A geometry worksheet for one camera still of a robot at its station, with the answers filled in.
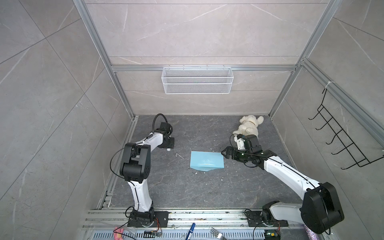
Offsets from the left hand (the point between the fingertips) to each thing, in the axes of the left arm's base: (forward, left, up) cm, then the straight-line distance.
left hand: (168, 141), depth 100 cm
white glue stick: (-5, 0, -2) cm, 6 cm away
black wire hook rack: (-33, -83, +31) cm, 94 cm away
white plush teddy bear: (+6, -56, +7) cm, 57 cm away
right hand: (-15, -36, +8) cm, 40 cm away
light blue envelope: (-14, -25, -4) cm, 29 cm away
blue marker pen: (-52, -14, -1) cm, 53 cm away
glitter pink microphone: (-55, -70, 0) cm, 89 cm away
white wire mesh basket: (+32, -21, +26) cm, 46 cm away
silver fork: (-53, -27, -1) cm, 59 cm away
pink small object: (-51, +19, +1) cm, 54 cm away
